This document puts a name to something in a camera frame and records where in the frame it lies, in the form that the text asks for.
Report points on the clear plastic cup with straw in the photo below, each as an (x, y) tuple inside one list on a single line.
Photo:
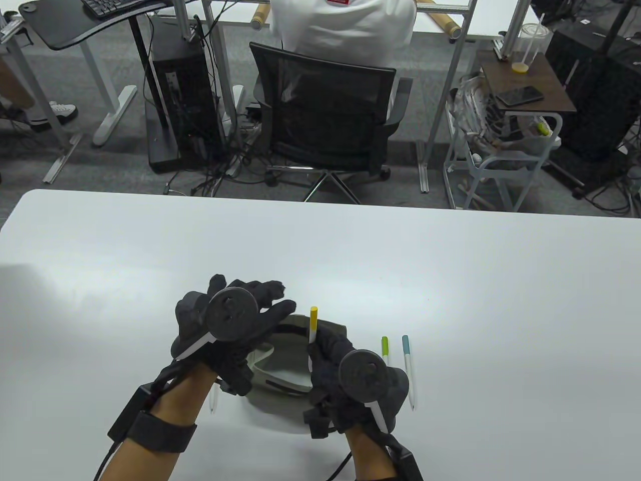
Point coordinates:
[(531, 45)]

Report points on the blue capped white twist pen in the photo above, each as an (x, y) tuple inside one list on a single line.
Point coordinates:
[(408, 371)]

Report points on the green capped white twist pen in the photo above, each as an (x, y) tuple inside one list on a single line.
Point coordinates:
[(385, 350)]

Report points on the black computer tower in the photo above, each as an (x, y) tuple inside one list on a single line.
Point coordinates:
[(175, 75)]

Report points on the yellow green marker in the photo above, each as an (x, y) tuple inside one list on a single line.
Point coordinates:
[(544, 129)]

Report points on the black mesh office chair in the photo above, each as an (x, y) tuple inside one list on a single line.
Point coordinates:
[(325, 120)]

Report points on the white sneaker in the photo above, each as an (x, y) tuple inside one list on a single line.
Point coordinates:
[(52, 115)]

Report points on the black keyboard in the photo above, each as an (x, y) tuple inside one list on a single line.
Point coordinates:
[(105, 6)]

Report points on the person's right forearm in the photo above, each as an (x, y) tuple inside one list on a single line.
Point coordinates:
[(370, 461)]

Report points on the person's right hand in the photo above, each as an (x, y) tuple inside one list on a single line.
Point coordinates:
[(330, 345)]

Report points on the plain white twist pen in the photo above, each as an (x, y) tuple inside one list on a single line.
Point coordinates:
[(213, 401)]

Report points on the brown top side table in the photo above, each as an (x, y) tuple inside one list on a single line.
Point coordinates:
[(541, 80)]

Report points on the black sensor module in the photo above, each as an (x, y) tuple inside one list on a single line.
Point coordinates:
[(130, 411), (405, 463)]

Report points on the black tracking controller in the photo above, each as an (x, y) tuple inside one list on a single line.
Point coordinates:
[(233, 313), (363, 376)]

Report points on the large black equipment case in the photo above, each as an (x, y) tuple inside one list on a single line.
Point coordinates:
[(601, 100)]

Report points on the black curved desk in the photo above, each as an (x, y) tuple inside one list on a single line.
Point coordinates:
[(60, 25)]

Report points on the person's left hand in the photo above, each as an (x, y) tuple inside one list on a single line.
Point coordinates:
[(250, 289)]

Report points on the cardboard tube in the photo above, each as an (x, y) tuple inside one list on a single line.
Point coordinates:
[(260, 16), (443, 22)]

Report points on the green fabric pencil case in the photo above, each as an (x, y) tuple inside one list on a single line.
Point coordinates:
[(280, 371)]

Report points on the yellow capped white twist pen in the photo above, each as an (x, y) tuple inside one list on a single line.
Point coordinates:
[(313, 318)]

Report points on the clear plastic bag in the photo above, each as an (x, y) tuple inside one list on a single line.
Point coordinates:
[(468, 107)]

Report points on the black smartphone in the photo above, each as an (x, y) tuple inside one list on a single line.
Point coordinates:
[(521, 95)]

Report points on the aluminium frame post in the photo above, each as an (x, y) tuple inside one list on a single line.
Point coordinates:
[(186, 20), (516, 25)]

